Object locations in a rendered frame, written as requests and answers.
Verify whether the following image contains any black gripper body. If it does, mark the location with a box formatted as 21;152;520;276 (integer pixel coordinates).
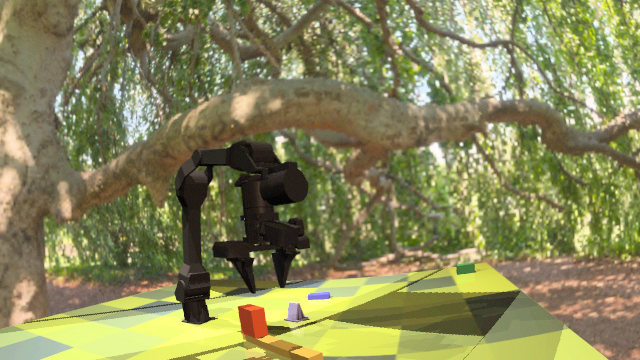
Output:
212;207;310;259

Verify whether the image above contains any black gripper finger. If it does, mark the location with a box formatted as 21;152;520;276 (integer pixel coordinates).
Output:
271;251;301;288
226;257;256;294

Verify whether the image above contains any blue flat bar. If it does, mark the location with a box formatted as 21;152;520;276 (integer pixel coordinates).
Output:
308;292;330;301

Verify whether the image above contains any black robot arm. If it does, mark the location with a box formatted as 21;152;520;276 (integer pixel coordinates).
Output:
174;140;308;325

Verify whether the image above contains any small green block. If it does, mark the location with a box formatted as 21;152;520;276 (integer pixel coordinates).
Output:
456;262;475;275

